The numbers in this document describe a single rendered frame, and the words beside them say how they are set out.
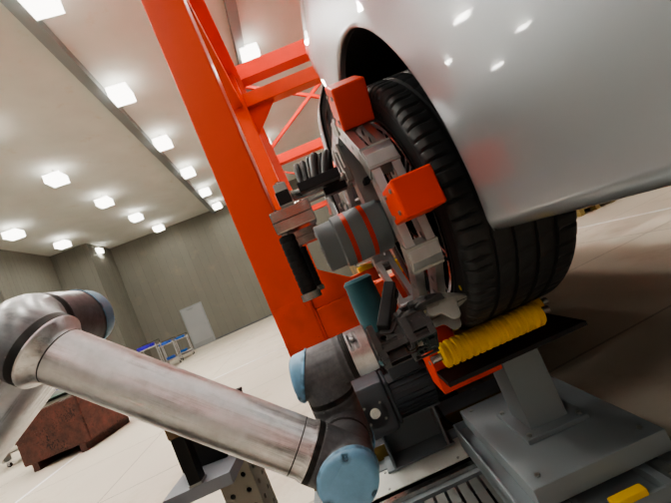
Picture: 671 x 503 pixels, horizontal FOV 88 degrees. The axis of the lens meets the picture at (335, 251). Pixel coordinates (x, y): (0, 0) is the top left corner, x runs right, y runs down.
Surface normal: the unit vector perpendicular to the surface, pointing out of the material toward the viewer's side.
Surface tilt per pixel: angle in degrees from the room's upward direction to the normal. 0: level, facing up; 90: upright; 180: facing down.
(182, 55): 90
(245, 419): 66
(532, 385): 90
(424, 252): 90
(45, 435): 90
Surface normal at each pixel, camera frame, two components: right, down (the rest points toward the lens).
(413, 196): 0.01, -0.07
